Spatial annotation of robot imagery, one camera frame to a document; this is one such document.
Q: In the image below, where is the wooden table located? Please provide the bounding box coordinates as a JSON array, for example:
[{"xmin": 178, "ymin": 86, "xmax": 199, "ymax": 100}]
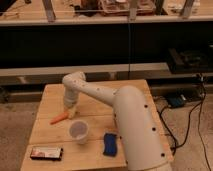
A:
[{"xmin": 20, "ymin": 79, "xmax": 175, "ymax": 171}]

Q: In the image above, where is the orange pepper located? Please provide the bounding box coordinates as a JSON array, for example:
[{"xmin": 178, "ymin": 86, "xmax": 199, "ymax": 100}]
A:
[{"xmin": 50, "ymin": 112, "xmax": 68, "ymax": 125}]

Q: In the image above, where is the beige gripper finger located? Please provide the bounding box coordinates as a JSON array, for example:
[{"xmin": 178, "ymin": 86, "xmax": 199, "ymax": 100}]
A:
[{"xmin": 68, "ymin": 107, "xmax": 77, "ymax": 119}]

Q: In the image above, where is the dark power adapter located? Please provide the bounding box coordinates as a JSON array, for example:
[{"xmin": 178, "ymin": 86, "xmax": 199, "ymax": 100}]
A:
[{"xmin": 166, "ymin": 96, "xmax": 185, "ymax": 108}]

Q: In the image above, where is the long wooden shelf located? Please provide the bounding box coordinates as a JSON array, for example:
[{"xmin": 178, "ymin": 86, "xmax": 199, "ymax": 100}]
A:
[{"xmin": 0, "ymin": 63, "xmax": 171, "ymax": 85}]

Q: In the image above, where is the black cable on floor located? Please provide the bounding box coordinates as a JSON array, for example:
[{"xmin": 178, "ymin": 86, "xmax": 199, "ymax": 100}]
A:
[{"xmin": 159, "ymin": 74, "xmax": 213, "ymax": 171}]

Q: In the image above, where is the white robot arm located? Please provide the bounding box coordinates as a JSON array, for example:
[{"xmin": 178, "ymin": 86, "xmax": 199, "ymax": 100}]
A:
[{"xmin": 62, "ymin": 72, "xmax": 172, "ymax": 171}]

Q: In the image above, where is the blue sponge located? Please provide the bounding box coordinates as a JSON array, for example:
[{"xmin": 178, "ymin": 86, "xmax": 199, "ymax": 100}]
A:
[{"xmin": 103, "ymin": 133, "xmax": 117, "ymax": 157}]

